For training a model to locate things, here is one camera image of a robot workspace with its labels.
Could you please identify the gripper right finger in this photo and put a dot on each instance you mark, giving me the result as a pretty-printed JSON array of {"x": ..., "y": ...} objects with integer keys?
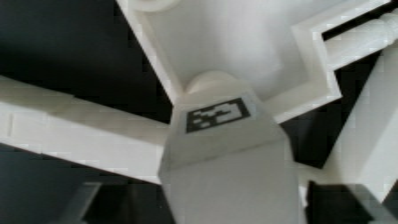
[{"x": 342, "y": 204}]

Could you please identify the white chair leg with tag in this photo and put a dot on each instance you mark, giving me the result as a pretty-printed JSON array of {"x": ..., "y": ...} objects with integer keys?
[{"x": 228, "y": 172}]

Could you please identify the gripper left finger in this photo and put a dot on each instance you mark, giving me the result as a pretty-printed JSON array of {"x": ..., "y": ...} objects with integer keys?
[{"x": 93, "y": 205}]

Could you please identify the white chair seat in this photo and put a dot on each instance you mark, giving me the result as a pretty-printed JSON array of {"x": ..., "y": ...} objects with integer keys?
[{"x": 253, "y": 38}]

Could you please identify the white U-shaped fence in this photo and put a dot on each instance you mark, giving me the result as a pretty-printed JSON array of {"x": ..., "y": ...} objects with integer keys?
[{"x": 72, "y": 129}]

